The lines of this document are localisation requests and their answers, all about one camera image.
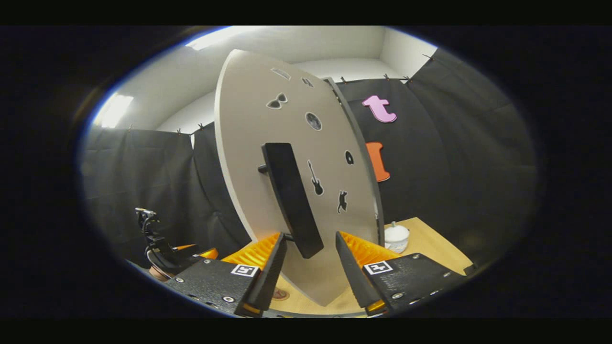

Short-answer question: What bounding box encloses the small white lidded jar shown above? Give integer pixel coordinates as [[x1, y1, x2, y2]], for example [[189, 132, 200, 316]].
[[384, 221, 410, 254]]

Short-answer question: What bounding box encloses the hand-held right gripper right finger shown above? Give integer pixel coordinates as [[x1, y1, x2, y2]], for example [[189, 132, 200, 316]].
[[335, 231, 474, 317]]

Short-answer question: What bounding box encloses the beige cabinet door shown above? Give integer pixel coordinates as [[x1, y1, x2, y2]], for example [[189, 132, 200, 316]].
[[214, 49, 383, 307]]

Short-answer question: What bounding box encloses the black backdrop cloth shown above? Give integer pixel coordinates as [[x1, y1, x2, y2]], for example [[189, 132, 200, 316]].
[[79, 48, 538, 268]]

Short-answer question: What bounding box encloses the black door handle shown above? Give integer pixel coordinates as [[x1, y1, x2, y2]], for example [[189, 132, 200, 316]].
[[258, 142, 325, 259]]

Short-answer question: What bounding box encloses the grey cabinet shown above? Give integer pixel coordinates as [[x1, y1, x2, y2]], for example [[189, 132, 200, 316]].
[[324, 76, 386, 248]]

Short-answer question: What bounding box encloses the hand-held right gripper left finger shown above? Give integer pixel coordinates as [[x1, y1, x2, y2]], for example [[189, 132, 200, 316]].
[[165, 233, 289, 317]]

